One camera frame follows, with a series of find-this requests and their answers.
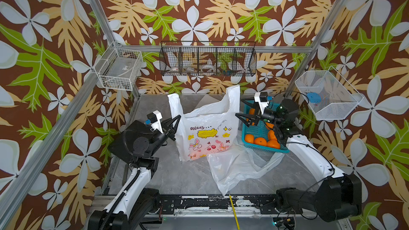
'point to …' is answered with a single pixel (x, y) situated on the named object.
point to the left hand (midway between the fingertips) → (179, 115)
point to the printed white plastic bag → (202, 133)
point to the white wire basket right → (328, 96)
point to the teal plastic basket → (259, 130)
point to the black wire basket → (207, 58)
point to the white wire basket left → (119, 68)
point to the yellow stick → (235, 212)
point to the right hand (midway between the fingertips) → (239, 108)
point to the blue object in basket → (313, 97)
